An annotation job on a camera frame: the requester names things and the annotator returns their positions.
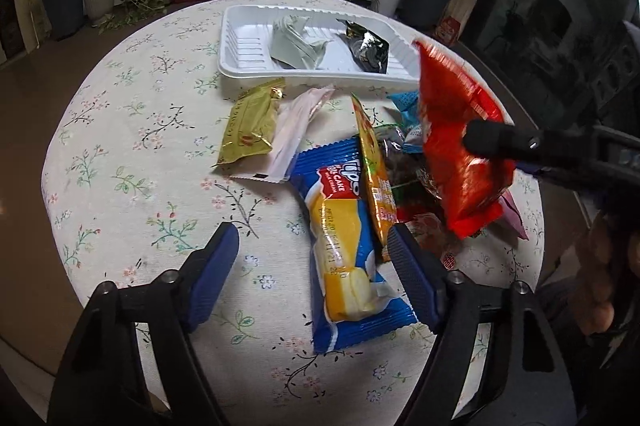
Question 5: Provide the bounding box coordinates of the pale green snack packet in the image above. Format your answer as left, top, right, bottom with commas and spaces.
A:
272, 15, 333, 71

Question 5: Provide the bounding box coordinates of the black foil snack packet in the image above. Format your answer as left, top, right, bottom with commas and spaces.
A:
336, 18, 391, 74

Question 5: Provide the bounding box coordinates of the dark glass door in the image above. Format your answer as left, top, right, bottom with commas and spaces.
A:
460, 0, 640, 132

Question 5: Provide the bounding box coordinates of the red printed box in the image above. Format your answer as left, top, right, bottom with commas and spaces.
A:
432, 15, 463, 47

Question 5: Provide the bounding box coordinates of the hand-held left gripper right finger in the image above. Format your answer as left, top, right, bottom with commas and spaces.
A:
386, 223, 581, 426

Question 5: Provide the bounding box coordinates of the large red snack packet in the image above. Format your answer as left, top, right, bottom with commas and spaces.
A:
412, 38, 518, 239

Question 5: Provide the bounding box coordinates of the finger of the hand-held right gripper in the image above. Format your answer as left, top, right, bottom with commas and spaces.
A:
515, 160, 551, 179
462, 119, 601, 178

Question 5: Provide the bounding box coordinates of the gold snack packet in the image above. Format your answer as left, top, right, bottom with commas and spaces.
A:
211, 77, 287, 169

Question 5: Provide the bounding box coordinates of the person's right hand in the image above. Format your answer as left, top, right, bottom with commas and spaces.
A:
572, 206, 618, 337

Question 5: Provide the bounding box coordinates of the blue cake packet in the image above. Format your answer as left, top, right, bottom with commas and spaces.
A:
289, 137, 420, 353

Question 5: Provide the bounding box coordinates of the pale pink snack packet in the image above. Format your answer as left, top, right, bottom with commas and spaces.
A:
229, 86, 336, 183

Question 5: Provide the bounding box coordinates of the person's dark clothing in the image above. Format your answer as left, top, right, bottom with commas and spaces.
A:
537, 276, 640, 426

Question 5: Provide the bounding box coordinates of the small light blue packet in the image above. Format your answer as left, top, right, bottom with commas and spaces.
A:
387, 91, 422, 154

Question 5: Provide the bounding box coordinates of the white plastic tray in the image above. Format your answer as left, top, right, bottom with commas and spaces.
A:
217, 4, 423, 82

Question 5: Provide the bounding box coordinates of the red fruit print packet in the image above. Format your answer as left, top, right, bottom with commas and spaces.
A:
397, 212, 463, 274

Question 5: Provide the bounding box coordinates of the pink purple snack packet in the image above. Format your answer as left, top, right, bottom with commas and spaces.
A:
497, 193, 529, 241

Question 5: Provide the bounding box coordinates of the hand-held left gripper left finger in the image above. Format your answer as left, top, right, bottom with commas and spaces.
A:
47, 222, 241, 426

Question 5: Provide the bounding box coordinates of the orange snack packet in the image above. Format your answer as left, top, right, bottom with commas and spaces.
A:
350, 93, 398, 263

